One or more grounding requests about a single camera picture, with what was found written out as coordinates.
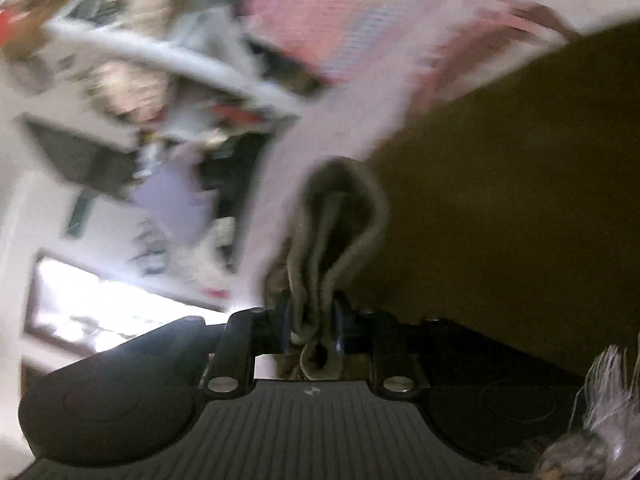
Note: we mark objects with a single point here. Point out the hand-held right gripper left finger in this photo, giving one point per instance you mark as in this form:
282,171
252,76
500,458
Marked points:
285,332

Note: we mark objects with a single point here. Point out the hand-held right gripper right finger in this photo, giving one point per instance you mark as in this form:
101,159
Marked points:
341,332

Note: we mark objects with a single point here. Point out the lavender folded cloth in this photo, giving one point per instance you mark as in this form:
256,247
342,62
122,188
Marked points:
170,195

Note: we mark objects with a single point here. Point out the bright framed window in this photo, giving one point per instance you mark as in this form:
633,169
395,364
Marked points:
100,305

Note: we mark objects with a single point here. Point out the pink checked table mat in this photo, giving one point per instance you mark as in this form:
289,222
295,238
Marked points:
340,125

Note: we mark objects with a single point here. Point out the pale fringed thing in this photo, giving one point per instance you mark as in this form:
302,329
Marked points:
605,400

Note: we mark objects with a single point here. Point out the dark grey panel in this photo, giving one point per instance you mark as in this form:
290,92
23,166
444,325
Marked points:
75,155

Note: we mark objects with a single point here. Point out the white wooden bookshelf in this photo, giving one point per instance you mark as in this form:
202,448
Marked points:
150,52

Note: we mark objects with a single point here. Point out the pink keyboard learning tablet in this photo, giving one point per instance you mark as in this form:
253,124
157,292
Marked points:
345,15

